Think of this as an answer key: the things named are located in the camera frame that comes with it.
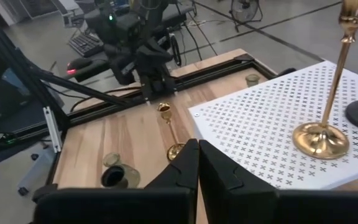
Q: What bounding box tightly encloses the black diagonal frame strut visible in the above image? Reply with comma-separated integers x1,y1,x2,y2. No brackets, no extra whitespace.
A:
26,67,133,106

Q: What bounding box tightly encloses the large green ribbed glass holder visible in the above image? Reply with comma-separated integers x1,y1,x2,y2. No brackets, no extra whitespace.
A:
100,164,142,190

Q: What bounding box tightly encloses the black keyboard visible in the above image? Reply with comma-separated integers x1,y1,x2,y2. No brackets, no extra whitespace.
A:
68,32,105,58

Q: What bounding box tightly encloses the black floor fan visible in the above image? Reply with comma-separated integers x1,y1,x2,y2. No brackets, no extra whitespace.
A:
230,0,262,32

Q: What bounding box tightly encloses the black table edge frame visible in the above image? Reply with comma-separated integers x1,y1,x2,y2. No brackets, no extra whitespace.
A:
65,54,278,128

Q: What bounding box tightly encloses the white perforated metal stand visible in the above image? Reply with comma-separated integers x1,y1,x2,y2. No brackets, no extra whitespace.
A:
187,60,358,191

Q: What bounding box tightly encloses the small green glass candle holder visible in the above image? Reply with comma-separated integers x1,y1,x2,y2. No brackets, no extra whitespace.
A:
102,152,122,168
245,73,261,88

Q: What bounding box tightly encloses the short gold candlestick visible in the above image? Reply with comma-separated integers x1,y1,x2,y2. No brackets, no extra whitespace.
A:
156,101,186,162

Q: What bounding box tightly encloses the black frame post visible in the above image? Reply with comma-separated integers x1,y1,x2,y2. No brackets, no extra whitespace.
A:
0,0,71,131

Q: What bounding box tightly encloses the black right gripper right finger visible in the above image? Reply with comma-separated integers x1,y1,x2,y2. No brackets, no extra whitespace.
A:
198,140,358,224

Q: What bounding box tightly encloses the grey table leg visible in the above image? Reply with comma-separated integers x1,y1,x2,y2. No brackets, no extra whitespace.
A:
17,146,57,195

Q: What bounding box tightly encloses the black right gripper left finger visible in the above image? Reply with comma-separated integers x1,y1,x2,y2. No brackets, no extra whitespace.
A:
32,138,200,224

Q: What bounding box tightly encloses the black mouse red light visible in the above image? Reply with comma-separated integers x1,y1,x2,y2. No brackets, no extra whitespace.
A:
66,57,93,76

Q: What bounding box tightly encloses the silver aluminium bracket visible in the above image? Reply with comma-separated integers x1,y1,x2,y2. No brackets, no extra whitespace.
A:
43,106,63,154

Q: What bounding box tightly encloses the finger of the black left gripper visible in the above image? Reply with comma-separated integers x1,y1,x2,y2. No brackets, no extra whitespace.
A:
140,77,153,106
165,74,179,96

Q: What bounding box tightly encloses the black workbench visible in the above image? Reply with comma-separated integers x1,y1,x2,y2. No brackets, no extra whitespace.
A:
70,2,195,83

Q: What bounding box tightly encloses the tall gold candlestick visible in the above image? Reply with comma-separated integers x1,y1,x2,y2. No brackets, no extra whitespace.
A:
291,0,358,161

